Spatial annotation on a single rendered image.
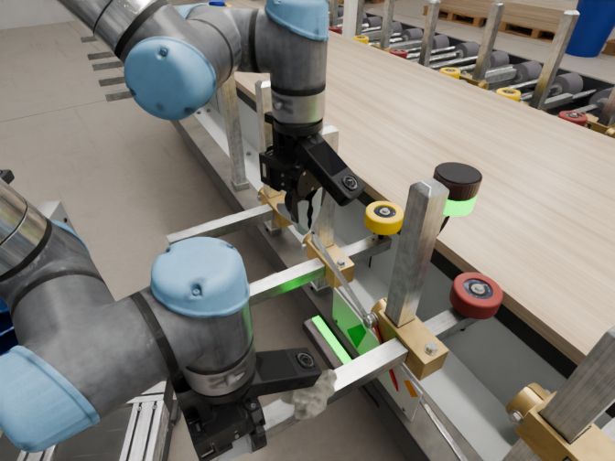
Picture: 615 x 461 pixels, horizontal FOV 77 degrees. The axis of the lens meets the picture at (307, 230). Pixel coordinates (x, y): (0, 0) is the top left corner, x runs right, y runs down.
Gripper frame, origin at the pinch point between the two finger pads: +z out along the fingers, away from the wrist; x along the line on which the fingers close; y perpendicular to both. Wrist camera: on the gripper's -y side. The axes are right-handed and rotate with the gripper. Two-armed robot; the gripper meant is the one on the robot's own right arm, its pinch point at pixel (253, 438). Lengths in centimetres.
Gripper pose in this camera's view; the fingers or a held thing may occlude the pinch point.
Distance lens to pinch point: 62.0
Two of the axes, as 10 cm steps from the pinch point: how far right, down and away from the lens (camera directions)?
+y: -8.7, 3.0, -3.9
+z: -0.2, 7.8, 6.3
